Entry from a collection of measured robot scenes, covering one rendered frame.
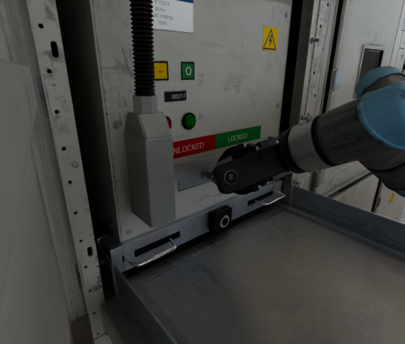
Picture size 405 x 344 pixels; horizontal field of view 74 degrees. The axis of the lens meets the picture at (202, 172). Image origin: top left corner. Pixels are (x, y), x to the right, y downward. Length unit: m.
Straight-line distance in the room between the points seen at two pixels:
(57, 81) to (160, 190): 0.20
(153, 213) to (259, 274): 0.28
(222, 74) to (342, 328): 0.51
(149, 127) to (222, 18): 0.31
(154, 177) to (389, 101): 0.30
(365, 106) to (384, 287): 0.40
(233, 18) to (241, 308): 0.56
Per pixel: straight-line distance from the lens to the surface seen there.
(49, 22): 0.41
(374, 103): 0.36
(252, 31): 0.68
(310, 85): 0.81
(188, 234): 0.64
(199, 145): 0.59
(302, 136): 0.40
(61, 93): 0.41
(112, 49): 0.48
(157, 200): 0.42
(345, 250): 0.73
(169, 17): 0.54
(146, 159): 0.39
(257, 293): 0.56
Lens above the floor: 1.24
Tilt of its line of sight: 21 degrees down
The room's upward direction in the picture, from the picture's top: straight up
